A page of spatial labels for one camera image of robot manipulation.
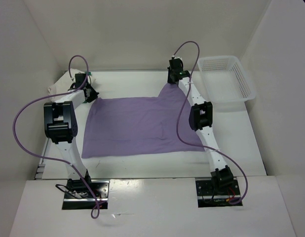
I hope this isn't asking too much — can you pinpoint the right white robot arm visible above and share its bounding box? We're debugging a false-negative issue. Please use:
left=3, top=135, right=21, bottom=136
left=167, top=68, right=234, bottom=194

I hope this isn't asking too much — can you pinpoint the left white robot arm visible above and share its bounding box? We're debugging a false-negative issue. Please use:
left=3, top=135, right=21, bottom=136
left=43, top=86, right=99, bottom=198

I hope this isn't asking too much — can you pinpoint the white t shirt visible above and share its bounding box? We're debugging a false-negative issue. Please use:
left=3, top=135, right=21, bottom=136
left=47, top=69, right=83, bottom=102

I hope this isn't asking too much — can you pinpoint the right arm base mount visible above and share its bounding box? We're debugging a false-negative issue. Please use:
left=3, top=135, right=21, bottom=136
left=195, top=178, right=241, bottom=208

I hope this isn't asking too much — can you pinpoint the purple t shirt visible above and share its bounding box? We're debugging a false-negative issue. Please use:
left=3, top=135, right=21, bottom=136
left=81, top=84, right=204, bottom=158

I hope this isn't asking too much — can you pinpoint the white plastic basket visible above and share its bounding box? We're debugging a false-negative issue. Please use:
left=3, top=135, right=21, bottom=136
left=197, top=55, right=256, bottom=104

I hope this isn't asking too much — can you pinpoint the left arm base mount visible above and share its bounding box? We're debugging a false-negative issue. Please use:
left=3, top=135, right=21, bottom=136
left=58, top=180, right=110, bottom=210

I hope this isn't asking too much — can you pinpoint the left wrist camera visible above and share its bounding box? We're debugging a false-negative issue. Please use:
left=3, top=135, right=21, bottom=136
left=73, top=73, right=91, bottom=89

